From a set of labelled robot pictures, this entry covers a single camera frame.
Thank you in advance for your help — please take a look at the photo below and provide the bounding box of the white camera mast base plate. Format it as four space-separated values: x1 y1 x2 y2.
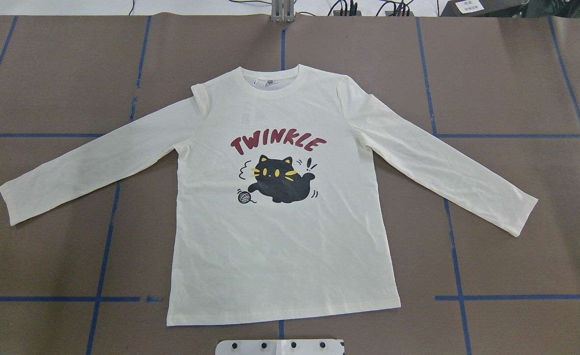
215 339 345 355

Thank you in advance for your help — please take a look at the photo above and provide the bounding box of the cream long-sleeve cat shirt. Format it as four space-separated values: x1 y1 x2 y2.
0 65 538 326

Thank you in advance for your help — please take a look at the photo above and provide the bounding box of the dark box with label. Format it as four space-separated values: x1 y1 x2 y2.
440 0 529 18

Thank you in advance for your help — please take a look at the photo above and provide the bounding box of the black cable bundle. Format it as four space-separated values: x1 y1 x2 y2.
328 0 413 17

